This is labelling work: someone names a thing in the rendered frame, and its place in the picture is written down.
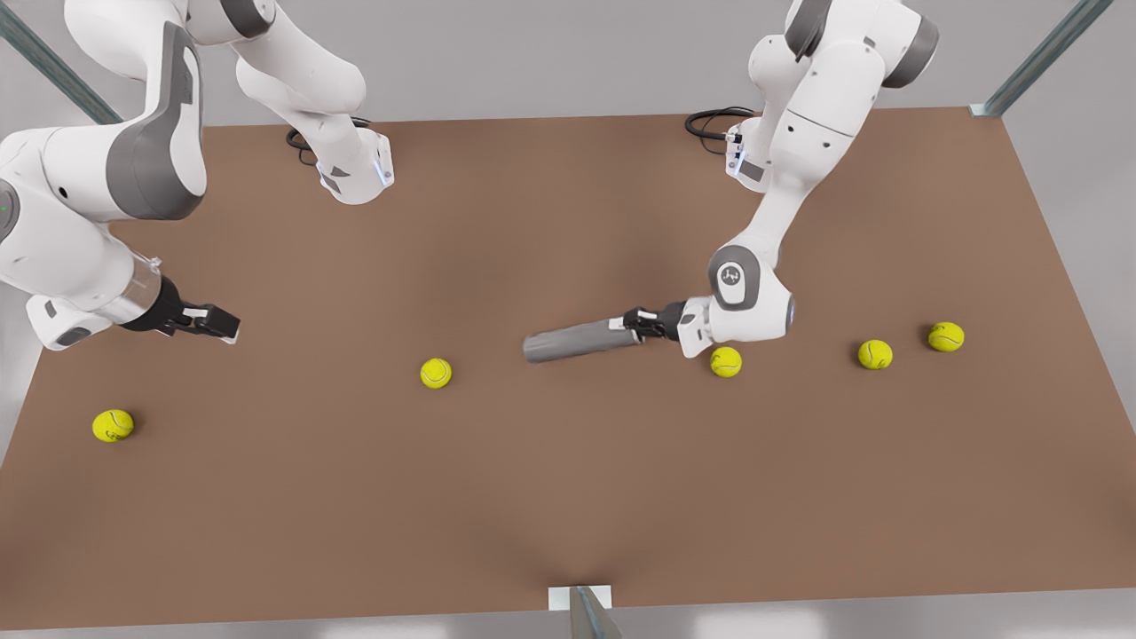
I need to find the grey tennis ball tube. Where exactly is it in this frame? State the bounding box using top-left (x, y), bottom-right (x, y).
top-left (523, 319), bottom-right (644, 365)

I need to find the black cable loop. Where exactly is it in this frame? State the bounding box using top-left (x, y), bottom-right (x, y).
top-left (684, 106), bottom-right (758, 156)
top-left (285, 116), bottom-right (374, 167)

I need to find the silver frame post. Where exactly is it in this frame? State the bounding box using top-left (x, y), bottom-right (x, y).
top-left (548, 584), bottom-right (624, 639)
top-left (0, 4), bottom-right (123, 126)
top-left (969, 0), bottom-right (1114, 119)

